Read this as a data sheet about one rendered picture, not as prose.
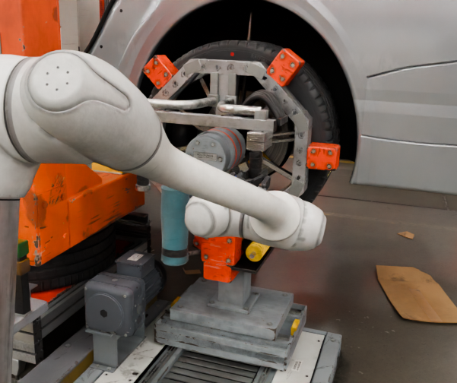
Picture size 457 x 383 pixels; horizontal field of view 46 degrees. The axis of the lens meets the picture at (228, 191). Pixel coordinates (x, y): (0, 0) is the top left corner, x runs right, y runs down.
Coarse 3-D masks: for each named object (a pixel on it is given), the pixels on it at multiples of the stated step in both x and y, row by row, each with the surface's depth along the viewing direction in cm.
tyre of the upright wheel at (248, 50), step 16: (208, 48) 173; (224, 48) 171; (240, 48) 169; (256, 48) 168; (272, 48) 172; (176, 64) 177; (304, 64) 179; (304, 80) 166; (320, 80) 182; (304, 96) 166; (320, 96) 169; (320, 112) 166; (336, 112) 184; (320, 128) 167; (336, 128) 180; (320, 176) 171; (304, 192) 174
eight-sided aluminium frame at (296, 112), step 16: (192, 64) 166; (208, 64) 165; (224, 64) 163; (240, 64) 162; (256, 64) 160; (176, 80) 170; (192, 80) 174; (272, 80) 160; (160, 96) 173; (176, 96) 176; (288, 96) 160; (288, 112) 161; (304, 112) 161; (304, 128) 160; (304, 144) 162; (304, 160) 163; (304, 176) 164; (160, 192) 182; (288, 192) 167
